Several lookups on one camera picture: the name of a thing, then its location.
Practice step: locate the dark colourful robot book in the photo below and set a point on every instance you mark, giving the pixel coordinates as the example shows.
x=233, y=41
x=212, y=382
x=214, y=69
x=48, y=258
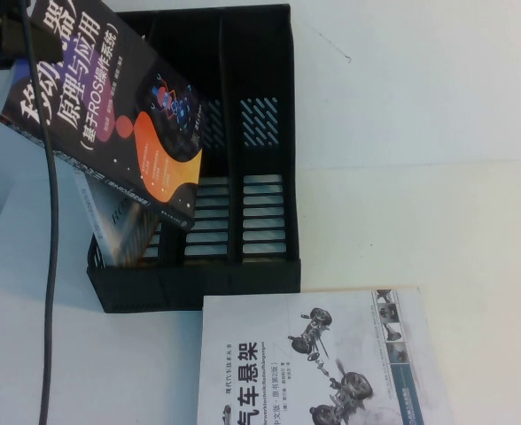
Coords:
x=110, y=115

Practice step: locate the white orange ROS book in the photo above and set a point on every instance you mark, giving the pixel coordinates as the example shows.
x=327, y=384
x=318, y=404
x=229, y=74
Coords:
x=123, y=230

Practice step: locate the black plastic book stand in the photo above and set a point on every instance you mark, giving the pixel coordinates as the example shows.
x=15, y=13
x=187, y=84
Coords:
x=251, y=248

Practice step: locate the white car suspension book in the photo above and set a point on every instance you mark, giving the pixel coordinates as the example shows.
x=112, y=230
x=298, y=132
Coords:
x=287, y=354

